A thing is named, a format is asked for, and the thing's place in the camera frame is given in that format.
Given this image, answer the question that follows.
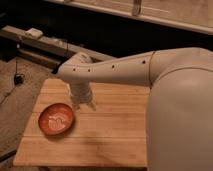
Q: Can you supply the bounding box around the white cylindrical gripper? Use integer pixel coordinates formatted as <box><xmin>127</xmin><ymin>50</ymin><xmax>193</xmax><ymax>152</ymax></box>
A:
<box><xmin>69</xmin><ymin>83</ymin><xmax>96</xmax><ymax>111</ymax></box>

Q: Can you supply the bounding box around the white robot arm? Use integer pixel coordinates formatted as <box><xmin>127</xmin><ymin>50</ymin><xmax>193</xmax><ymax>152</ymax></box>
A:
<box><xmin>57</xmin><ymin>47</ymin><xmax>213</xmax><ymax>171</ymax></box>

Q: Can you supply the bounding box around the red ceramic bowl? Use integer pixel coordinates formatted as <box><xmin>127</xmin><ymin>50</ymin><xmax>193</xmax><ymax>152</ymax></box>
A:
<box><xmin>38</xmin><ymin>103</ymin><xmax>74</xmax><ymax>136</ymax></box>

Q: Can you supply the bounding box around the wooden board table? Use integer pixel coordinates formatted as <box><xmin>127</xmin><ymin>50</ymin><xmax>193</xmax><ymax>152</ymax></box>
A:
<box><xmin>13</xmin><ymin>79</ymin><xmax>149</xmax><ymax>168</ymax></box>

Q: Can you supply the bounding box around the small white box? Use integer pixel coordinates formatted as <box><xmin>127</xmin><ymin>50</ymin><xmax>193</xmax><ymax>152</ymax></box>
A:
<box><xmin>25</xmin><ymin>28</ymin><xmax>43</xmax><ymax>38</ymax></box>

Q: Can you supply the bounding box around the wooden beam rail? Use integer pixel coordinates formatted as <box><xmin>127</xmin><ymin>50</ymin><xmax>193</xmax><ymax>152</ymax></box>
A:
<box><xmin>0</xmin><ymin>26</ymin><xmax>113</xmax><ymax>61</ymax></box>

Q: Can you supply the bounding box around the black cable with plug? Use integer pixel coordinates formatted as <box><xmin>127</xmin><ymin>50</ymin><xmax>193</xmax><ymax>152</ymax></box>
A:
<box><xmin>13</xmin><ymin>57</ymin><xmax>25</xmax><ymax>86</ymax></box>

